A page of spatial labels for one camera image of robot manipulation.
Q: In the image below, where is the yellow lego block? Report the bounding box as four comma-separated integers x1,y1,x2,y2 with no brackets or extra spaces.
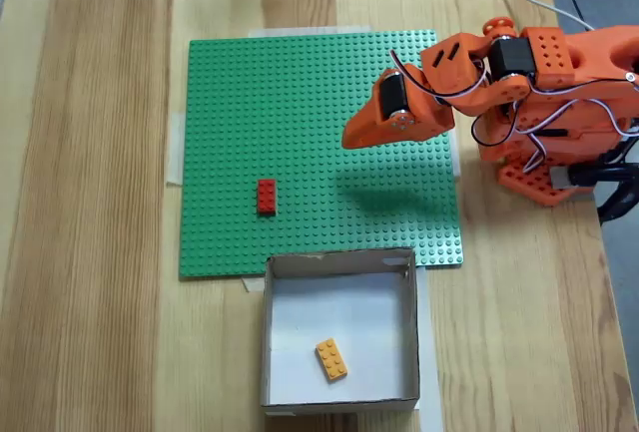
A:
314,337,349,384

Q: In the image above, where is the green lego baseplate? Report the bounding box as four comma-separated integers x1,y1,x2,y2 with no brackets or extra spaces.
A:
178,29,465,281

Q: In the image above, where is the red lego block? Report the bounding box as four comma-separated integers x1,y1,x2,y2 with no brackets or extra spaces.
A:
256,179,278,217

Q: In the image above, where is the open cardboard box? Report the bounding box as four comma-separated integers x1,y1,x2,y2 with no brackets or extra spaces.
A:
259,246,421,417

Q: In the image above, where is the black table clamp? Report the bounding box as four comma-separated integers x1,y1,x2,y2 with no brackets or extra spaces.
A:
568,152,639,226

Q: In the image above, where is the thin gripper servo wire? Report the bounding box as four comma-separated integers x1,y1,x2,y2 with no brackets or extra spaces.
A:
388,47,490,104

